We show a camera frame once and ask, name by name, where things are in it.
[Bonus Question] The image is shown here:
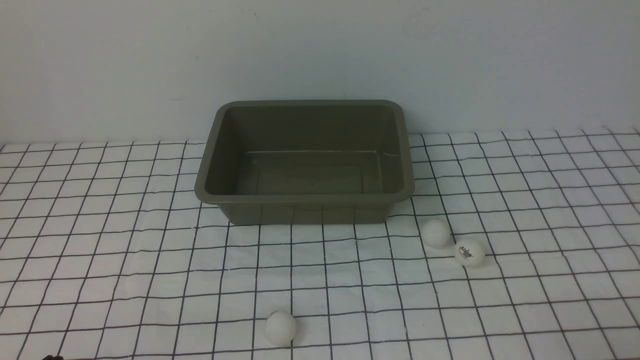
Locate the white ping-pong ball front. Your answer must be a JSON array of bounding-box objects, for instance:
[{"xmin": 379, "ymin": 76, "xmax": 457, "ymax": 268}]
[{"xmin": 263, "ymin": 311, "xmax": 298, "ymax": 347}]

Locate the plain white ping-pong ball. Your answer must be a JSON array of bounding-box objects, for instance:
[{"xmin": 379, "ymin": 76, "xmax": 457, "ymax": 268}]
[{"xmin": 420, "ymin": 218, "xmax": 451, "ymax": 249}]

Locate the white ping-pong ball with logo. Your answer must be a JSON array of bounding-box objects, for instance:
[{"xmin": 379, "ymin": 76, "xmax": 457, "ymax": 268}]
[{"xmin": 454, "ymin": 239, "xmax": 487, "ymax": 268}]

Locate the olive green plastic bin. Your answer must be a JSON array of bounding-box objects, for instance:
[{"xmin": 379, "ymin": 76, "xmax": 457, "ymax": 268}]
[{"xmin": 194, "ymin": 99, "xmax": 415, "ymax": 226}]

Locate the white black-grid tablecloth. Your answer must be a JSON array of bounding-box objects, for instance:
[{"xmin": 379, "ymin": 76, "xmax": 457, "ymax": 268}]
[{"xmin": 0, "ymin": 129, "xmax": 640, "ymax": 360}]

